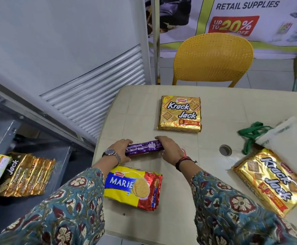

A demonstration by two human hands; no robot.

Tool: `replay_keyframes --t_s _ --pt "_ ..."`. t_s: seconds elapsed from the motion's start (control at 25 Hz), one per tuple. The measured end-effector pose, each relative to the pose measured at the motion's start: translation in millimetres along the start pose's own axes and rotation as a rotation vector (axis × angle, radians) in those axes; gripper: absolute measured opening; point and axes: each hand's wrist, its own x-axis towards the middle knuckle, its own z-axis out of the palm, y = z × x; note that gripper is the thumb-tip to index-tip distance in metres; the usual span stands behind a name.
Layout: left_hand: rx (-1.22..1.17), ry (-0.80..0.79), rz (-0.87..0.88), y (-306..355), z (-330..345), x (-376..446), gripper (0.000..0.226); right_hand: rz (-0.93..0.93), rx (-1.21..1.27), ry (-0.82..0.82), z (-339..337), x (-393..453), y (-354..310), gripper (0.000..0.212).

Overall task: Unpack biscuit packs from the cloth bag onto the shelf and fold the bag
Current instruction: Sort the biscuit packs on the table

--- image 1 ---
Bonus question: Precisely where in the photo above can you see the person's right hand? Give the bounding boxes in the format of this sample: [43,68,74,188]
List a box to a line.
[155,136,188,166]

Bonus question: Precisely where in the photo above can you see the person's left hand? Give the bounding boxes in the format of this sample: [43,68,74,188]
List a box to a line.
[107,139,134,164]

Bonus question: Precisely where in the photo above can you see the purple biscuit packet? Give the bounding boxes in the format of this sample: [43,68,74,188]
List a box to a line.
[125,146,165,157]
[125,140,164,152]

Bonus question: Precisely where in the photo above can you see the gold Krack Jack packet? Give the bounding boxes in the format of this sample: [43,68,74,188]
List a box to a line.
[232,148,297,218]
[158,95,203,133]

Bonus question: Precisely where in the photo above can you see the row of Krack Jack packets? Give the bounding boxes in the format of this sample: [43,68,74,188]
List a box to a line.
[0,152,57,198]

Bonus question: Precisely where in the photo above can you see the cream cloth bag green handles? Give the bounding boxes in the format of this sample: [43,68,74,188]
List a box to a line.
[237,116,297,192]

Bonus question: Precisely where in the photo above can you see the grey metal shelf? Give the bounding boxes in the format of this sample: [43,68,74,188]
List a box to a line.
[0,81,95,245]

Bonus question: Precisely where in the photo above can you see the person's left forearm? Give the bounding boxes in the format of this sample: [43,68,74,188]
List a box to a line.
[0,160,121,245]

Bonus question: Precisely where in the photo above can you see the person's right forearm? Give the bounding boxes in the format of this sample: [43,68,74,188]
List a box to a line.
[175,160,297,245]

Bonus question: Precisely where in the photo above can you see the silver wristwatch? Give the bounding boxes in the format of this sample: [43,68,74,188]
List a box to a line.
[102,149,122,167]

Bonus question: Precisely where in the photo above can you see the beige plastic table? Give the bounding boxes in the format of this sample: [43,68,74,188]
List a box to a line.
[92,85,297,245]

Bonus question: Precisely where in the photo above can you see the yellow plastic chair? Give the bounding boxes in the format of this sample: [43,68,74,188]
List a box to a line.
[172,32,254,87]

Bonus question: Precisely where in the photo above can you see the metal pole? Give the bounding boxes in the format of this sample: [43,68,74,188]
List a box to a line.
[151,0,162,85]

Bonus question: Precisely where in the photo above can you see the white standing air conditioner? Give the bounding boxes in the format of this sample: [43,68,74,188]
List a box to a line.
[0,0,153,151]

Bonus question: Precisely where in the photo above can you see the green white promotional banner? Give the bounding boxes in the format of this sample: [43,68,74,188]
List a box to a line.
[144,0,297,59]

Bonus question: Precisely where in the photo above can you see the black red thread bracelet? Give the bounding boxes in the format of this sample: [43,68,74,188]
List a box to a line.
[175,149,198,173]

